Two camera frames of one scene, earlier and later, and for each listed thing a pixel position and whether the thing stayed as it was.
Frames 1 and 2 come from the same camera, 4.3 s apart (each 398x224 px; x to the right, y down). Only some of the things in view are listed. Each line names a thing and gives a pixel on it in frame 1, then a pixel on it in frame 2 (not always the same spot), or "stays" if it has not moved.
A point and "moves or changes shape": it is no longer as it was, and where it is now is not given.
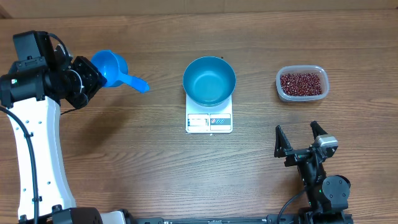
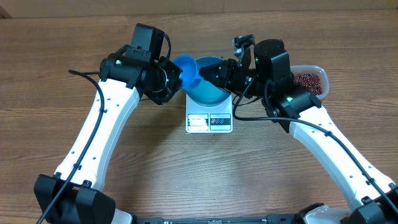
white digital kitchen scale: [203, 119] stays
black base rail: [270, 219] stays
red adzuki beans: [301, 84] stays
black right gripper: [282, 148] → [227, 71]
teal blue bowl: [209, 81] stays
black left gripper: [96, 79] → [175, 71]
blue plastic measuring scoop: [114, 67] moves or changes shape
